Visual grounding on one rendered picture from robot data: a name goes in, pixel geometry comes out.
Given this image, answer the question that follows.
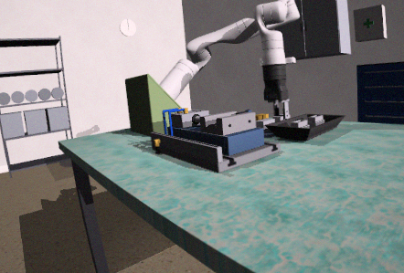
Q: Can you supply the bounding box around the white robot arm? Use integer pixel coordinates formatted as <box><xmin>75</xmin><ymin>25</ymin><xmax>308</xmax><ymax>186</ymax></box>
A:
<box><xmin>159</xmin><ymin>0</ymin><xmax>300</xmax><ymax>100</ymax></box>

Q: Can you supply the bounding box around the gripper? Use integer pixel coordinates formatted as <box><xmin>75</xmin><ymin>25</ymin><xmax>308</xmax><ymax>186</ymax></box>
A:
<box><xmin>262</xmin><ymin>48</ymin><xmax>296</xmax><ymax>119</ymax></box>

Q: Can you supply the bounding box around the yellow block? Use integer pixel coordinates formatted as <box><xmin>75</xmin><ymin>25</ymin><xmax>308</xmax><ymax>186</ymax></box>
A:
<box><xmin>255</xmin><ymin>114</ymin><xmax>269</xmax><ymax>121</ymax></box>

